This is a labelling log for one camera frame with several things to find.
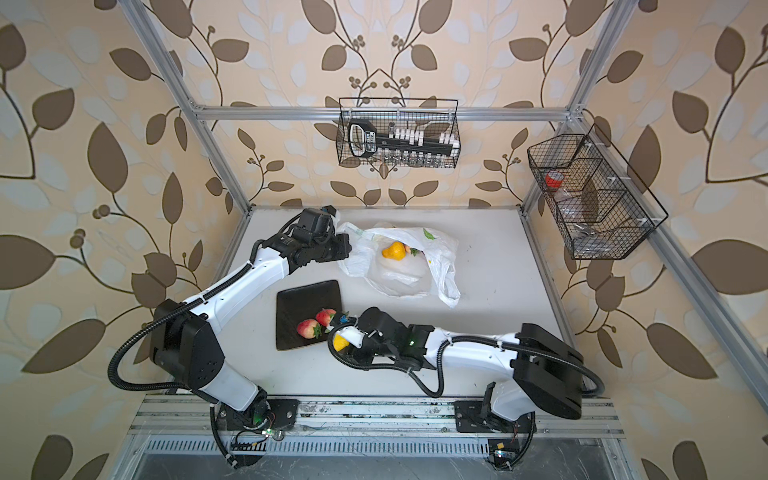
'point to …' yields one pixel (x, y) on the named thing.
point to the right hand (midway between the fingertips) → (342, 346)
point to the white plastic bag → (430, 273)
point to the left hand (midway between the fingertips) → (355, 244)
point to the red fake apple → (324, 316)
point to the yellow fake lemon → (340, 343)
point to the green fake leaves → (414, 251)
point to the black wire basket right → (599, 205)
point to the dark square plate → (296, 305)
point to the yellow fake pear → (396, 251)
